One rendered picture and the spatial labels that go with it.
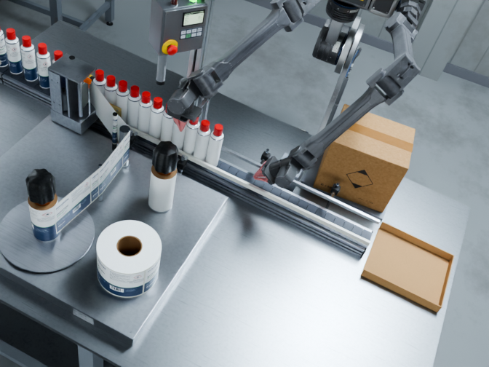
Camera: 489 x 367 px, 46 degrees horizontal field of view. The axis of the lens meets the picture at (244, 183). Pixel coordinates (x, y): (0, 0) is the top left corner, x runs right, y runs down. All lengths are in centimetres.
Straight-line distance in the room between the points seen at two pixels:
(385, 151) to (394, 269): 44
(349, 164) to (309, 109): 185
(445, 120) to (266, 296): 274
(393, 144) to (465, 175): 188
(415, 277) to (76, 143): 139
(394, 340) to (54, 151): 142
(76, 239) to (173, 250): 33
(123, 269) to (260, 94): 247
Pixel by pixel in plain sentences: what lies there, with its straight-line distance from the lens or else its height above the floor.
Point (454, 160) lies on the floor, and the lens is 416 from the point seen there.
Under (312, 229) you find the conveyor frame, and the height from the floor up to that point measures 86.
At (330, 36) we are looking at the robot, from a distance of 252.
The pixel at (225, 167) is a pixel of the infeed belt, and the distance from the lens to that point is 227.
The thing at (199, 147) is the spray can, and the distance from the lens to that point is 219.
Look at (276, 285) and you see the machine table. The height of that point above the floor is 83.
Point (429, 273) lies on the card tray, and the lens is 231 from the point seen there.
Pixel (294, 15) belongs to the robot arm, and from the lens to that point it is 191.
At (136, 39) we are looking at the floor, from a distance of 432.
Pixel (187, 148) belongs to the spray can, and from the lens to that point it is 225.
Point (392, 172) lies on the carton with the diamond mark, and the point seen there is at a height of 108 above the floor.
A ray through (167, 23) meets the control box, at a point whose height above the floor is 142.
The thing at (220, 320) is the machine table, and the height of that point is 83.
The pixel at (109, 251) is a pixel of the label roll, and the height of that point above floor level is 102.
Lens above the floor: 254
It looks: 48 degrees down
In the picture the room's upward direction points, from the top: 16 degrees clockwise
